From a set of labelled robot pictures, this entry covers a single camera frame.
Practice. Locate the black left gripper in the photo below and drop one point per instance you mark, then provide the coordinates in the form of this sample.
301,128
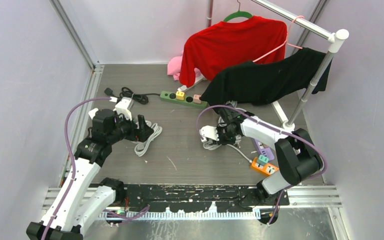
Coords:
143,131

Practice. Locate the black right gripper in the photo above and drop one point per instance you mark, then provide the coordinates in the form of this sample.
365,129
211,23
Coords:
222,141

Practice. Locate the orange power strip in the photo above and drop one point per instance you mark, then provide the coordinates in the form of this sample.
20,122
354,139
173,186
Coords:
264,168

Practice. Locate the small white power strip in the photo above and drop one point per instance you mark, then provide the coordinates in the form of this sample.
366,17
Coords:
92,113

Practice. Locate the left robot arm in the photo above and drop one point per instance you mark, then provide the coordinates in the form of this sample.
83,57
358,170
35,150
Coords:
68,218

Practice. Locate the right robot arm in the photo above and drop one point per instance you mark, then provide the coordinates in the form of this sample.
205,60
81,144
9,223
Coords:
298,158

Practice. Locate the yellow plug on green strip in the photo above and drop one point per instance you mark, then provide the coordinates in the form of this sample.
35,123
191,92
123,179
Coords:
180,95

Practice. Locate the purple power strip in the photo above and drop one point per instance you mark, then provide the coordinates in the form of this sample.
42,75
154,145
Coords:
263,149

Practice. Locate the green power strip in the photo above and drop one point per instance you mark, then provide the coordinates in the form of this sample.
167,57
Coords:
169,97

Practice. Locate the black t-shirt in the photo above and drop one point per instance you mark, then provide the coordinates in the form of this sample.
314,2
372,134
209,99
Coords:
262,84

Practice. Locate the pink cloth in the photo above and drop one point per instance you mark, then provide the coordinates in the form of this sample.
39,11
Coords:
174,67

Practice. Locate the red t-shirt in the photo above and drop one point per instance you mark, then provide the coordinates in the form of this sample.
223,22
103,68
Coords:
227,44

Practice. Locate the pink hanger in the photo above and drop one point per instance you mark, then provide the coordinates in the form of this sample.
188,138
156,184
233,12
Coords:
286,42

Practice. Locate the green hanger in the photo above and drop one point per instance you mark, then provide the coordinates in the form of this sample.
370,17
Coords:
238,14

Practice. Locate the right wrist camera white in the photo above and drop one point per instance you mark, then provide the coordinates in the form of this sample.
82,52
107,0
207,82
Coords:
208,133

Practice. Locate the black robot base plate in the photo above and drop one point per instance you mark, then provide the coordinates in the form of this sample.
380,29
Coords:
193,198

